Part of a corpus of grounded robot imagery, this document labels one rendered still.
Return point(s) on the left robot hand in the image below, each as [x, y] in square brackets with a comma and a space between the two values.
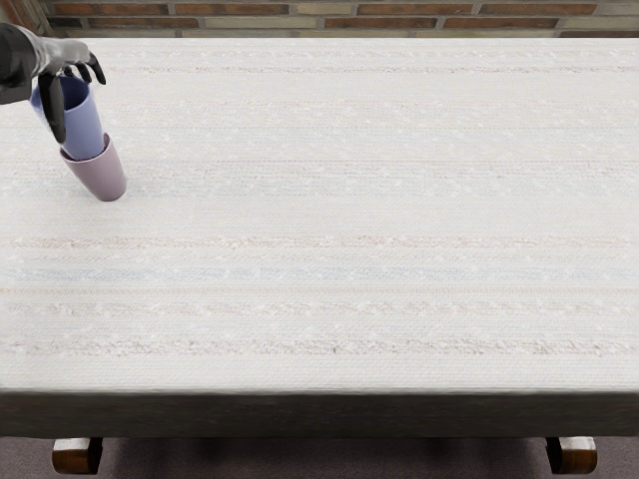
[60, 52]

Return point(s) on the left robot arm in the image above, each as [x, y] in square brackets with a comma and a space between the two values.
[15, 60]

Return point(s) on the blue cup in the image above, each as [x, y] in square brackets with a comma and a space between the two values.
[82, 122]

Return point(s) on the mauve cup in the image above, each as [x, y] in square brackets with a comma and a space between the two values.
[102, 174]

